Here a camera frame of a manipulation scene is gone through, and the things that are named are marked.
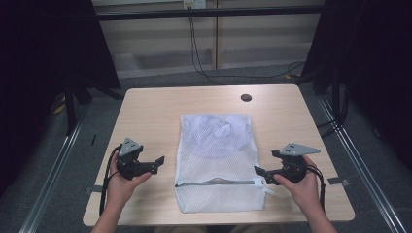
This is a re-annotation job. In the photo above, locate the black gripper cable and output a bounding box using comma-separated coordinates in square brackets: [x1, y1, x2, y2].
[306, 164, 326, 212]
[98, 145, 122, 216]

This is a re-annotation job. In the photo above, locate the person's left hand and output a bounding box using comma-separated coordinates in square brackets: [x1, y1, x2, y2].
[106, 157, 153, 209]

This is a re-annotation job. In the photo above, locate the short black cable bundle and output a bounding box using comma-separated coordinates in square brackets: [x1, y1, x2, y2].
[316, 93, 350, 140]

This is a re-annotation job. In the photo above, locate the white crumpled garment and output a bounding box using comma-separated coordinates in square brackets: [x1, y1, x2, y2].
[189, 115, 248, 158]

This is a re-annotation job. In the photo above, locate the metal floor rail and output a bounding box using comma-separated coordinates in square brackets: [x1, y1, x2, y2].
[18, 115, 86, 233]
[318, 95, 407, 233]

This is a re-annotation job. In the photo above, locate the black curtain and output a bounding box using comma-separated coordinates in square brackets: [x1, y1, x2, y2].
[300, 0, 412, 171]
[0, 0, 122, 198]

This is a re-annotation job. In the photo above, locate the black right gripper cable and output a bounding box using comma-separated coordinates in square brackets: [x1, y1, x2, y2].
[306, 164, 326, 212]

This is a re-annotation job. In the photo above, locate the white wall socket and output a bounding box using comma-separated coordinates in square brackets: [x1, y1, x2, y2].
[183, 0, 207, 10]

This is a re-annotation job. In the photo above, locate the grey tape strip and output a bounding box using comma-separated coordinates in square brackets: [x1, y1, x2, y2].
[84, 184, 104, 195]
[326, 176, 351, 187]

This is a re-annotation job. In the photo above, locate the white mesh laundry bag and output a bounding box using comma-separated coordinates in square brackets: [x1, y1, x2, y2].
[174, 112, 280, 215]

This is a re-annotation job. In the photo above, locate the black horizontal bar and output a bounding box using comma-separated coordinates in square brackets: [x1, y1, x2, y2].
[96, 5, 326, 21]

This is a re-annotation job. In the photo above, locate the black metal stand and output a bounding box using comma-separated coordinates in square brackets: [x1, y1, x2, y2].
[63, 76, 79, 136]

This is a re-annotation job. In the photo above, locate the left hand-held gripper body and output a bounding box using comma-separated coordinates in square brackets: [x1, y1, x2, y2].
[116, 137, 154, 182]

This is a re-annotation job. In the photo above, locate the person's right hand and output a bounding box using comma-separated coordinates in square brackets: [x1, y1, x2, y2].
[273, 154, 324, 216]

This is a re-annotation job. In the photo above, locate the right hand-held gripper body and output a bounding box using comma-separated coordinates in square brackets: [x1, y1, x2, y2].
[271, 142, 322, 184]

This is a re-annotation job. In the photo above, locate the long black floor cable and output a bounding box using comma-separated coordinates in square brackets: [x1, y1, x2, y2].
[189, 17, 307, 86]

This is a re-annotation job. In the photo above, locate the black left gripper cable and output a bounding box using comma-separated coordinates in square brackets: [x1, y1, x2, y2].
[98, 145, 122, 216]

